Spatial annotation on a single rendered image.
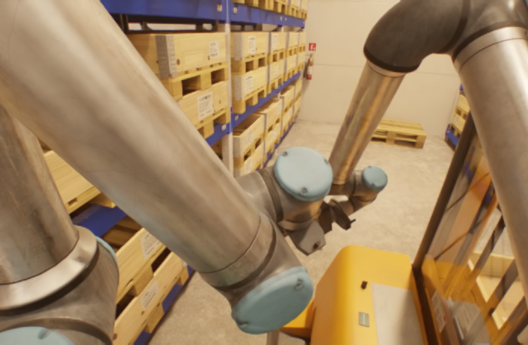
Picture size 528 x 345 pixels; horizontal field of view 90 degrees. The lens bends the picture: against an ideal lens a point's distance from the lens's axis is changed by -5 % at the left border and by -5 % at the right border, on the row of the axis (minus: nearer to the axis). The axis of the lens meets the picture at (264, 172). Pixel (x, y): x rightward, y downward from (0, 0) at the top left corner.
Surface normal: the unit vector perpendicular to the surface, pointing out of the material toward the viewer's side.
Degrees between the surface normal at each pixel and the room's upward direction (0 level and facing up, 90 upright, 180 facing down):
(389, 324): 0
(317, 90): 90
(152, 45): 90
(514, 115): 61
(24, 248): 89
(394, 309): 0
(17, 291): 45
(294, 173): 32
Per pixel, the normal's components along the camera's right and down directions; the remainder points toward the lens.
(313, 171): 0.11, -0.51
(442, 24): -0.19, 0.54
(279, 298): 0.39, 0.50
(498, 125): -0.96, -0.10
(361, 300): 0.03, -0.88
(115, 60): 0.85, -0.15
